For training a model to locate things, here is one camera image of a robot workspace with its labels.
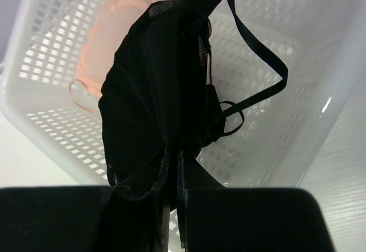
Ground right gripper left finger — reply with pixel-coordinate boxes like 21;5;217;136
1;186;166;251

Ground black bra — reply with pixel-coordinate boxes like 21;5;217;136
97;0;289;201

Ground white plastic mesh basket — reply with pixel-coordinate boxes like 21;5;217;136
1;0;365;187

